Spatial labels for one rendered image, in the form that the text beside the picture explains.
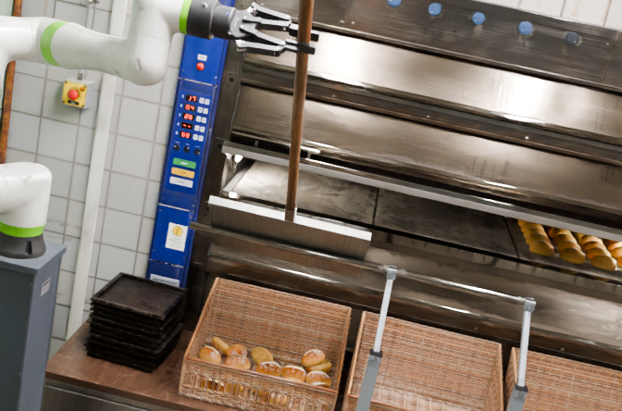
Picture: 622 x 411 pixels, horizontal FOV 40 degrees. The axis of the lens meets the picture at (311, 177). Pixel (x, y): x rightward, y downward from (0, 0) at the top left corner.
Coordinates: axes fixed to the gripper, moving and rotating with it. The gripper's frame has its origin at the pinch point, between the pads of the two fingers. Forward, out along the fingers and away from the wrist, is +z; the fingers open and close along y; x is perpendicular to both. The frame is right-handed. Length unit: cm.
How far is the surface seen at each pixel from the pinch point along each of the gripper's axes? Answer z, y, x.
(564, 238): 109, -48, -165
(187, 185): -44, -21, -140
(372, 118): 20, -55, -117
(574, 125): 91, -63, -104
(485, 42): 53, -82, -92
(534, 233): 95, -45, -160
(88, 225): -81, -2, -159
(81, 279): -80, 15, -174
